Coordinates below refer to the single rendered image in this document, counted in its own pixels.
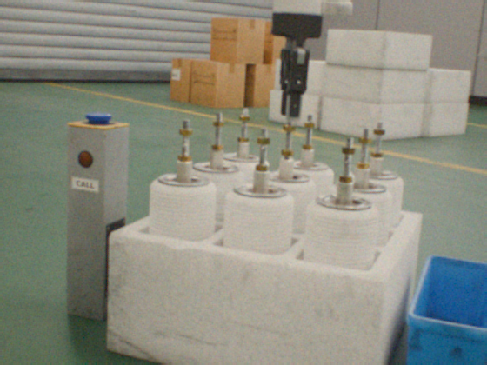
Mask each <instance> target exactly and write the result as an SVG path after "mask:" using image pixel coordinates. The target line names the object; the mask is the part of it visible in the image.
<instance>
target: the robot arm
mask: <svg viewBox="0 0 487 365"><path fill-rule="evenodd" d="M352 9H353V5H352V3H351V2H349V1H339V2H328V1H324V0H273V11H272V21H271V31H270V33H271V35H272V36H274V37H285V38H286V44H285V48H282V49H281V55H280V58H281V67H280V80H279V83H280V85H281V90H283V91H282V93H281V116H286V120H287V121H300V120H301V115H302V105H303V96H301V95H303V94H304V93H305V92H306V90H307V89H308V86H307V82H308V75H309V59H310V50H307V49H306V40H307V39H308V38H312V39H318V38H320V36H321V35H322V25H323V16H326V17H348V16H352ZM298 82H300V83H298Z"/></svg>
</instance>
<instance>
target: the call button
mask: <svg viewBox="0 0 487 365"><path fill-rule="evenodd" d="M86 119H88V123H92V124H109V123H110V120H111V114H108V113H100V112H91V113H88V114H86Z"/></svg>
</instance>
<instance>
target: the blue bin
mask: <svg viewBox="0 0 487 365"><path fill-rule="evenodd" d="M407 324H408V325H410V327H409V334H408V341H407V343H408V352H407V363H406V365H486V363H487V262H473V261H469V260H464V259H459V258H455V257H449V256H440V255H429V256H427V261H426V263H425V265H424V268H423V271H422V273H421V278H420V279H419V282H418V285H417V288H416V293H415V294H414V296H413V299H412V302H411V304H410V309H409V312H408V315H407Z"/></svg>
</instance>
